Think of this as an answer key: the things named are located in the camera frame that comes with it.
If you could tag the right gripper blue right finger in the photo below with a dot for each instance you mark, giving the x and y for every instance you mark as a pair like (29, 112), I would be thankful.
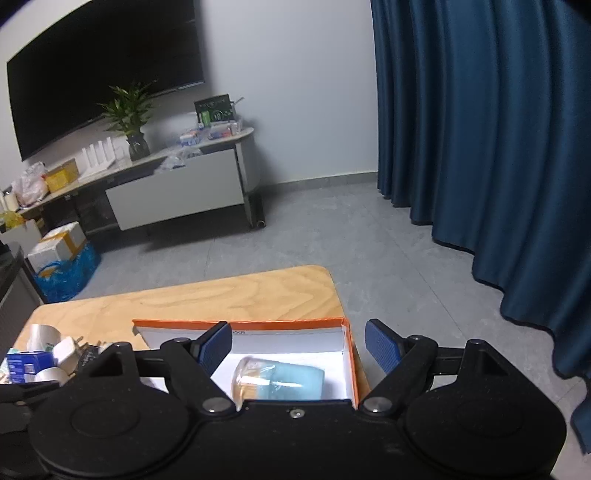
(385, 345)

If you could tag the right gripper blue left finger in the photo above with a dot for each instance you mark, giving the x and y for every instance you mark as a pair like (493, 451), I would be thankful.
(210, 348)

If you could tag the blue plastic case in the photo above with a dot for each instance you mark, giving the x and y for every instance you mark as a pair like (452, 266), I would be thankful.
(23, 366)

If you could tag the light blue toothpick jar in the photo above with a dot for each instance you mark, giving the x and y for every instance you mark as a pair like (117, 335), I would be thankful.
(268, 380)

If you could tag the white round plug adapter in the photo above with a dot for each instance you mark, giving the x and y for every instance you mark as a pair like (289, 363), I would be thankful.
(42, 338)

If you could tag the large white travel adapter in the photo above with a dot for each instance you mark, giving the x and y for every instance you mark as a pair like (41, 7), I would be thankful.
(52, 374)

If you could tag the small white usb charger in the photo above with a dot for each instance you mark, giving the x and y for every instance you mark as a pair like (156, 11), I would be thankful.
(67, 354)

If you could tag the orange white shallow box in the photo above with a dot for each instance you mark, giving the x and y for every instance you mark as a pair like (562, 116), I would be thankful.
(326, 344)

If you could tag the light wooden table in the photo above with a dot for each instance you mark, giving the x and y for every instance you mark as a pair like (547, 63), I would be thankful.
(286, 295)

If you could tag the round black side table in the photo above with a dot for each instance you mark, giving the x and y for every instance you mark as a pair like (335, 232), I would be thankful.
(19, 294)

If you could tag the blue plastic bag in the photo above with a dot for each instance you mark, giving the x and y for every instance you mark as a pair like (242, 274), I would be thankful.
(61, 281)

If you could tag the white cardboard carton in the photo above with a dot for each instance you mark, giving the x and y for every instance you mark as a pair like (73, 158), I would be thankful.
(60, 244)

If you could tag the white tv console cabinet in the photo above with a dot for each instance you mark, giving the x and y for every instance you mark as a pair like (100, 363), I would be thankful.
(224, 174)

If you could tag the white plastic bag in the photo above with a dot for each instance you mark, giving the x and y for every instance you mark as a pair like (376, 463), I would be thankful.
(30, 187)

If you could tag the white wifi router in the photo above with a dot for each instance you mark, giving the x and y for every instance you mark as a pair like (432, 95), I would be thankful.
(98, 157)

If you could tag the yellow cardboard box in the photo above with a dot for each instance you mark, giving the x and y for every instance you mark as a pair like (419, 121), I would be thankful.
(61, 176)

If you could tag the black green product box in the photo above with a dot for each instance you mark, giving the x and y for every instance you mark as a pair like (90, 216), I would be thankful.
(214, 110)

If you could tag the potted green plant on console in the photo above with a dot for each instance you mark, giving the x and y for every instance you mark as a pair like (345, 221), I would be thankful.
(127, 112)

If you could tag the dark blue curtain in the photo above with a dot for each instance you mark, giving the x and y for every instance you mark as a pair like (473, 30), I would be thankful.
(484, 135)

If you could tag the wall mounted black television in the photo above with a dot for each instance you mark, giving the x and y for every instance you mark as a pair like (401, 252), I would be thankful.
(60, 80)

